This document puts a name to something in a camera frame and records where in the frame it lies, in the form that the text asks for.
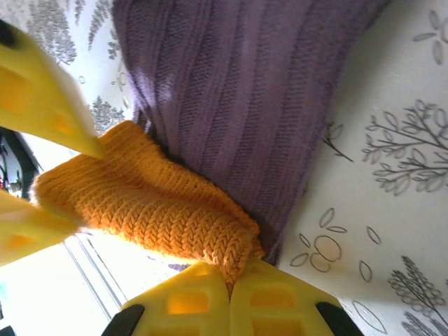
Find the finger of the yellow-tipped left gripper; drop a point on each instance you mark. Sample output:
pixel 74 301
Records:
pixel 42 91
pixel 28 227

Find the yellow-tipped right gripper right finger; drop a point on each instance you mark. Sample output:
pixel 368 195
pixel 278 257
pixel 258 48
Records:
pixel 280 308

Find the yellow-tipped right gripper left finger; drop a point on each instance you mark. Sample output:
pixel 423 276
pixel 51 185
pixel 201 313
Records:
pixel 189 308

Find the purple sock with orange cuff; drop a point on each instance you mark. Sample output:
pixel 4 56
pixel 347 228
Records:
pixel 227 87

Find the floral tablecloth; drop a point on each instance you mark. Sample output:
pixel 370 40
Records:
pixel 385 105

